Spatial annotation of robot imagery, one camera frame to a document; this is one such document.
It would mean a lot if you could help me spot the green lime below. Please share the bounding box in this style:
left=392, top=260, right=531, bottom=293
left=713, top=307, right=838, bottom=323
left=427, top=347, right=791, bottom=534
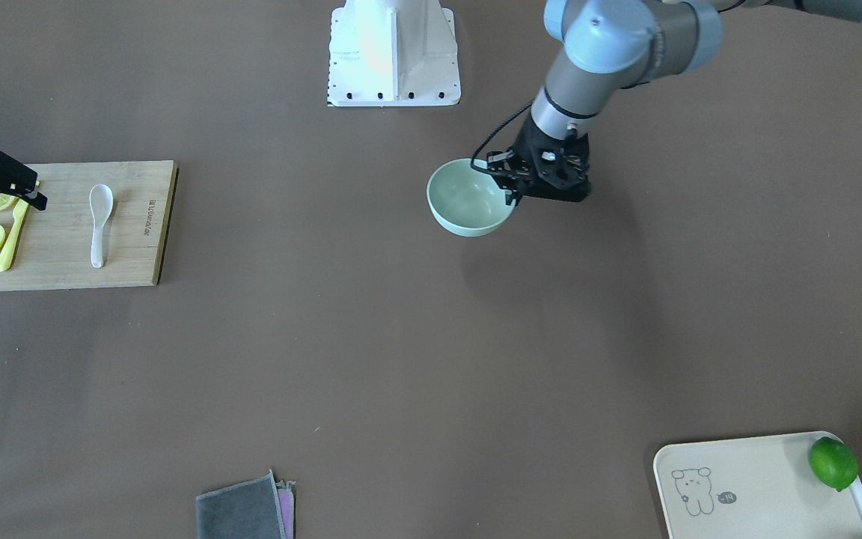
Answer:
left=807, top=436, right=859, bottom=492

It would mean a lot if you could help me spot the yellow plastic knife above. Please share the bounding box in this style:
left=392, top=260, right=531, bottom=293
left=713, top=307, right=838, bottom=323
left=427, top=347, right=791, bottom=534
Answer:
left=0, top=198, right=31, bottom=272

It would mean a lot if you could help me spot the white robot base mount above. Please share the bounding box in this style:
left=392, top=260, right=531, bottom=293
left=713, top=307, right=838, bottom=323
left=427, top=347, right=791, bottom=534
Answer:
left=326, top=1, right=462, bottom=107

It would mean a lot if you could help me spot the bamboo cutting board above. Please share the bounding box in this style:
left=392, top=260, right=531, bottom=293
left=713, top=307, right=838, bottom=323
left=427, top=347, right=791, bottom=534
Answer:
left=0, top=160, right=178, bottom=291

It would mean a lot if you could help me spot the white ceramic spoon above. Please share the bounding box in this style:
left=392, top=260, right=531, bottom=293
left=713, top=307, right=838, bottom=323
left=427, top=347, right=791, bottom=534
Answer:
left=89, top=184, right=115, bottom=269

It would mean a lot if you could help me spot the pale green bowl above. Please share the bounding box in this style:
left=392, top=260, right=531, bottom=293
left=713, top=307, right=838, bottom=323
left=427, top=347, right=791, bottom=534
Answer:
left=427, top=158, right=515, bottom=237

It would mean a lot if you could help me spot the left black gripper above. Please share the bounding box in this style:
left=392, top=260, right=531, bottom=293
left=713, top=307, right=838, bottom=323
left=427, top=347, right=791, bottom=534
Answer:
left=470, top=117, right=592, bottom=206

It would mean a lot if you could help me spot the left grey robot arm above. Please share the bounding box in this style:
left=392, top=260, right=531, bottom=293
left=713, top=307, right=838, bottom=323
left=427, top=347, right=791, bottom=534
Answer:
left=471, top=1, right=759, bottom=207

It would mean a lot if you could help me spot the cream tray with bear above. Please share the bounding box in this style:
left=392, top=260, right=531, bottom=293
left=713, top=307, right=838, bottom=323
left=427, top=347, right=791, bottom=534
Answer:
left=652, top=430, right=862, bottom=538

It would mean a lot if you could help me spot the grey folded cloth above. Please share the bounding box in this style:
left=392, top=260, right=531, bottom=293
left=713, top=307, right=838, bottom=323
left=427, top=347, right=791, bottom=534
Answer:
left=195, top=470, right=296, bottom=538

